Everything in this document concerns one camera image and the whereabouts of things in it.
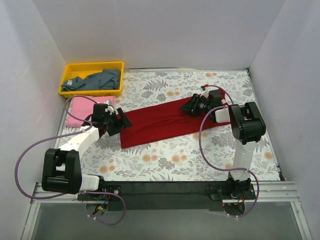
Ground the red t shirt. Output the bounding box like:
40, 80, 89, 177
119, 87, 233, 149

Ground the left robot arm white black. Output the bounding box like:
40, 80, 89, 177
41, 103, 133, 200

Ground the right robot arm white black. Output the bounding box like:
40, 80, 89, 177
179, 90, 266, 199

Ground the folded pink t shirt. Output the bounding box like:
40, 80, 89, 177
66, 96, 115, 128

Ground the grey-blue t shirt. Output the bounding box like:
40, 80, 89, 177
61, 69, 121, 92

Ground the floral table mat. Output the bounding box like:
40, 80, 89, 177
49, 71, 282, 182

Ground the yellow plastic bin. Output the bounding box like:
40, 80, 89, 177
58, 61, 125, 98

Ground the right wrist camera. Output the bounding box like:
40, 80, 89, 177
200, 85, 209, 99

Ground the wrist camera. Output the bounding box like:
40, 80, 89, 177
104, 100, 115, 115
200, 85, 209, 99

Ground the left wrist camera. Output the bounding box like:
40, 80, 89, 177
104, 100, 115, 115

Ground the aluminium frame rail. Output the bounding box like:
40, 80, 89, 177
30, 182, 88, 203

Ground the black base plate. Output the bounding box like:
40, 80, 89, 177
76, 180, 257, 213

